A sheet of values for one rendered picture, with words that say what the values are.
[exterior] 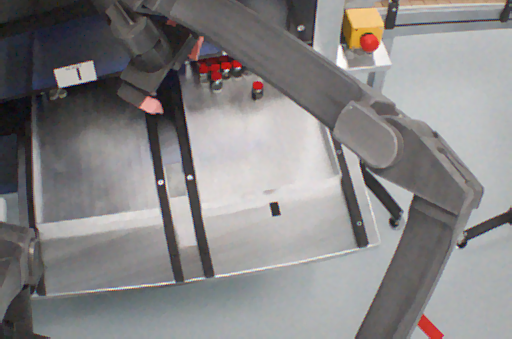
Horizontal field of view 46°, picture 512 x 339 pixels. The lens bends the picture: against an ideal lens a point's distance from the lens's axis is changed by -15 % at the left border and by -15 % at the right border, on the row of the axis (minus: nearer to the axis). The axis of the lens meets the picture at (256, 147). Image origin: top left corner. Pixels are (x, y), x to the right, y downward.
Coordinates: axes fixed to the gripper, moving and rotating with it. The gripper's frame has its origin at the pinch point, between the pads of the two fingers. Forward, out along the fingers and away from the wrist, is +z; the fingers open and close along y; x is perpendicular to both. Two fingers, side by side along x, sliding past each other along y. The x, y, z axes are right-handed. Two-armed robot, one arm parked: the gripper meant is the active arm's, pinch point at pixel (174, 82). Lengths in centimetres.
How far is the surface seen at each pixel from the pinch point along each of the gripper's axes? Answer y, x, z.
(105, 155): 12.3, -21.2, 27.1
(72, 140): 13.5, -29.8, 25.8
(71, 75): 3.7, -30.4, 13.9
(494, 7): -69, 33, 51
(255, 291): 18, -7, 119
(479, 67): -105, 21, 158
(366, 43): -32.1, 13.0, 30.8
